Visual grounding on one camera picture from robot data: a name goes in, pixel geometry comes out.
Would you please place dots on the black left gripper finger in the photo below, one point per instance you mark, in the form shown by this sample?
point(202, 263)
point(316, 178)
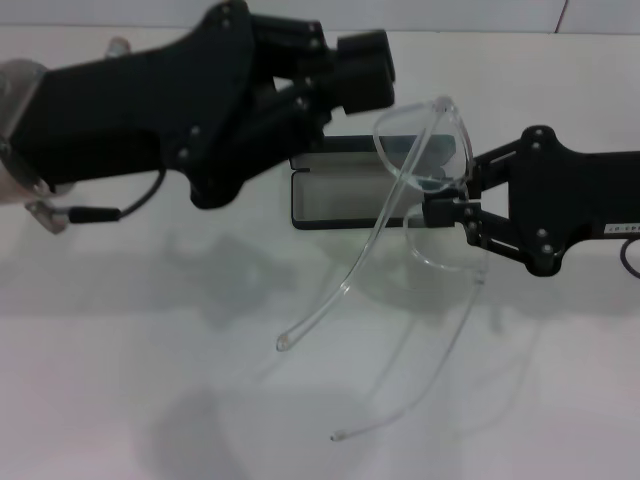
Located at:
point(295, 45)
point(300, 125)

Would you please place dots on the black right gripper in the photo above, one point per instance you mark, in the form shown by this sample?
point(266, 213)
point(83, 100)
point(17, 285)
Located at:
point(585, 195)

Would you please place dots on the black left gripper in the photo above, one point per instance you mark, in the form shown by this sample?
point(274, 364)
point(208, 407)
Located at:
point(140, 110)

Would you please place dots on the clear transparent glasses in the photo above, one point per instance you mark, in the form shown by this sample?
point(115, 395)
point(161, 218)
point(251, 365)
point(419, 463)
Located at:
point(400, 150)

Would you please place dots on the black glasses case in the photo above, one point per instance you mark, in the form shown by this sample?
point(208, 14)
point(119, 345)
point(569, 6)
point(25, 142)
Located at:
point(340, 200)

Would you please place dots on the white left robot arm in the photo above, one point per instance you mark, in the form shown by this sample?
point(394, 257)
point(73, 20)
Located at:
point(12, 90)

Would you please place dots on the silver cylindrical connector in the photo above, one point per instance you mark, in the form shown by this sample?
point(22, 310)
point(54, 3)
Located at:
point(119, 46)

